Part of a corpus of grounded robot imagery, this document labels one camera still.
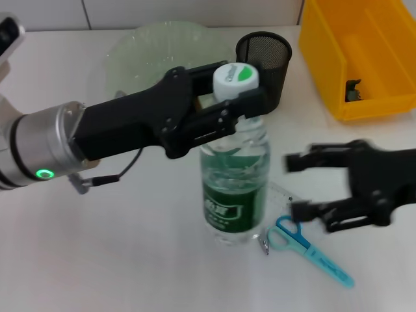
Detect clear plastic ruler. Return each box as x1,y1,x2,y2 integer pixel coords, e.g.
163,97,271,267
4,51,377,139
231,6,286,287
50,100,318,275
265,181,304,209

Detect silver white ballpoint pen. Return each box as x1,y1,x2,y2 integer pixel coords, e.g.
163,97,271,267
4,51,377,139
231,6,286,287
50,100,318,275
258,233,270,256

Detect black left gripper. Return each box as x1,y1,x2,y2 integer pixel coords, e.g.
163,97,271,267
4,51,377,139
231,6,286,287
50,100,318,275
70,60,271,160

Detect green plastic wrapper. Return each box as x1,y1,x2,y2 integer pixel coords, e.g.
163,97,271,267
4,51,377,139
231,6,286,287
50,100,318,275
344,79,365,103

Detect green wavy glass fruit bowl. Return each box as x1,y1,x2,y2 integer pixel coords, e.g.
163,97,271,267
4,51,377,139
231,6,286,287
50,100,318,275
105,21,235,102

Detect blue plastic scissors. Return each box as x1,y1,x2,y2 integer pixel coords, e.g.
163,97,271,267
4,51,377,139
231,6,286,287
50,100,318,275
266,214,355,289

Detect thin black left wrist cable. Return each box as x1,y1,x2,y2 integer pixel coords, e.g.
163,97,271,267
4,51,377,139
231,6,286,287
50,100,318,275
66,148,144,196

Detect yellow plastic bin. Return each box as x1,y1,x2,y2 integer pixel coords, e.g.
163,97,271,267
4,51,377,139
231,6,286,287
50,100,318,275
298,0,416,123

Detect black mesh pen holder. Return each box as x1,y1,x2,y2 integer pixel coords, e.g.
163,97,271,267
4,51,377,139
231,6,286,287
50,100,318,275
235,31,293,112

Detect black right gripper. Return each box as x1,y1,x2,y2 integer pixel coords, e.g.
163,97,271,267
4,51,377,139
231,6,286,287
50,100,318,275
284,139,416,233

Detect clear green-label water bottle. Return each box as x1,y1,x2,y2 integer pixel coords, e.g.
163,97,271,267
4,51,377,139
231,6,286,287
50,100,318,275
198,63,272,247

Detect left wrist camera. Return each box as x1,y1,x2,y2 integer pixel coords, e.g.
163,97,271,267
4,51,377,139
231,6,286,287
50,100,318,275
0,12,26,66

